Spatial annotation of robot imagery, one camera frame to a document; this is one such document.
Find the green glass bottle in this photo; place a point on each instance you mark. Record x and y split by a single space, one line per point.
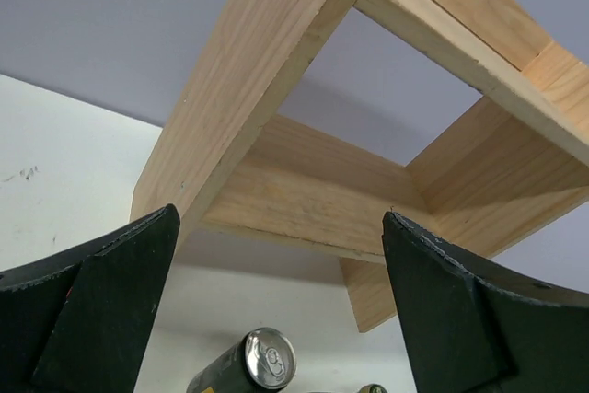
372 388

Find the black beverage can left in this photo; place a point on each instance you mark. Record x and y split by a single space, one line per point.
263 361

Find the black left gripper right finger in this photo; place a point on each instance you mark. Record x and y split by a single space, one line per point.
471 325

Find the wooden two-tier shelf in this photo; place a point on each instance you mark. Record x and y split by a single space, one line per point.
514 162

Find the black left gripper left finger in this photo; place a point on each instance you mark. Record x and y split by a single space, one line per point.
80 320

